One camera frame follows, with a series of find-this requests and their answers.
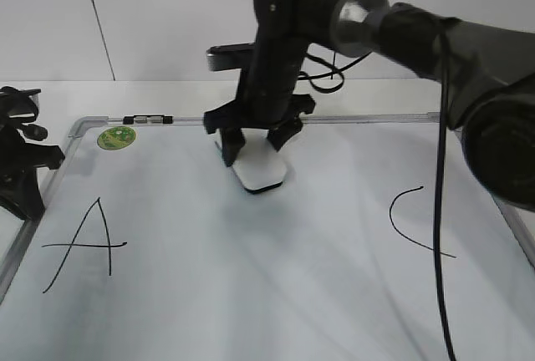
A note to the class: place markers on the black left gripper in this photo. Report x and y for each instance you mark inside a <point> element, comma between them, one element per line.
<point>23,152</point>

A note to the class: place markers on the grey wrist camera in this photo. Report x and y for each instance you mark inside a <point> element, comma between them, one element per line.
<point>229,57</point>

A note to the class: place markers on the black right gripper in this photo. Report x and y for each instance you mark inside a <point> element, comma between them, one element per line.
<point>264,98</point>

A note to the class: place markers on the round green magnet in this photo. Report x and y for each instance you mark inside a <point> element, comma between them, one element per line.
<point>116,138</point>

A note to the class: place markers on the white rectangular board eraser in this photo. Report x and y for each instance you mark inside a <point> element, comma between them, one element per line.
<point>258,166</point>

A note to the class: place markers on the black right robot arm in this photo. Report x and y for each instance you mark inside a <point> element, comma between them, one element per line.
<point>487,73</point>

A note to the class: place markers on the white board with grey frame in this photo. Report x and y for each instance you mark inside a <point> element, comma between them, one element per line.
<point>155,251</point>

